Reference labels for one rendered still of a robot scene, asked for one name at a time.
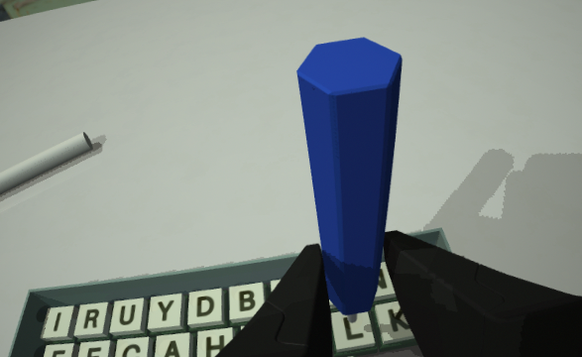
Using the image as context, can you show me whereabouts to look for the white-keyed keyboard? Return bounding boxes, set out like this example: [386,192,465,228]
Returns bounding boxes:
[7,246,423,357]

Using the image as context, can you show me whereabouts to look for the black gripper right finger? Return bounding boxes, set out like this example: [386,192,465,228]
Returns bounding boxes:
[384,230,582,357]

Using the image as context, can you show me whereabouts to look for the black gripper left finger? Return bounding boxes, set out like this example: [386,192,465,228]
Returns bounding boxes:
[215,244,333,357]

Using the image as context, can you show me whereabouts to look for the white and yellow cylinder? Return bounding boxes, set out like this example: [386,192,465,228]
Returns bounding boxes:
[0,132,93,194]

